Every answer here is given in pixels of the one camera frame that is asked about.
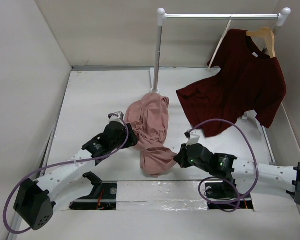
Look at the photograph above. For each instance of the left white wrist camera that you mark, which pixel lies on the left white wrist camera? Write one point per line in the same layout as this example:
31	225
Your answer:
116	117

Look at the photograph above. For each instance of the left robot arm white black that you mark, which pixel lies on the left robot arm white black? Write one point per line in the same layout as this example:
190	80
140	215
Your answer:
37	200

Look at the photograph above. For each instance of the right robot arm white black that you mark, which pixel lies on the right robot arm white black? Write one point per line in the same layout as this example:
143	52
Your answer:
237	173

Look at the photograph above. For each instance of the wooden hanger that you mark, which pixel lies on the wooden hanger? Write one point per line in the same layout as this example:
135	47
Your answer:
268	36

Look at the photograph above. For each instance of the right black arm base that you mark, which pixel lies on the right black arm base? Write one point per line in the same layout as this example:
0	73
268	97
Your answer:
221	191

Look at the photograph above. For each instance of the cream plastic hanger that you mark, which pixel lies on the cream plastic hanger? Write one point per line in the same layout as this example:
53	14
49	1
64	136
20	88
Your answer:
220	42

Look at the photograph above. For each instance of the metal clothes rack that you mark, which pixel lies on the metal clothes rack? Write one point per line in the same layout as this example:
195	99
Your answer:
188	45

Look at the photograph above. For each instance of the pink t shirt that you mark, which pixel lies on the pink t shirt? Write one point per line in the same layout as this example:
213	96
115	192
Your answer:
149	119

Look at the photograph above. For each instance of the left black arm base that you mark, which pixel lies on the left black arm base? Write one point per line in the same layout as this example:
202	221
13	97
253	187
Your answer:
102	196

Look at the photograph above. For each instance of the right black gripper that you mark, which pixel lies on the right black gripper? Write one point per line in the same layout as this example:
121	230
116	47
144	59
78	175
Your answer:
180	157

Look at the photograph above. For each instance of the dark red t shirt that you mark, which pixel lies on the dark red t shirt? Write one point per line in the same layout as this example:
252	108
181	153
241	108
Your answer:
249	80

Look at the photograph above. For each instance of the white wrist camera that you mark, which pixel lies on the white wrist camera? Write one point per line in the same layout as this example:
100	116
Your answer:
192	137
116	117

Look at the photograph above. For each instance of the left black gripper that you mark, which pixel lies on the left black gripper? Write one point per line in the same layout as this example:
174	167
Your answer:
132	139

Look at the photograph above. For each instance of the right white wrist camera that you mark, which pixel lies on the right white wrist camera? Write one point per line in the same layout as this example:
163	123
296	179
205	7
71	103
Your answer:
192	137

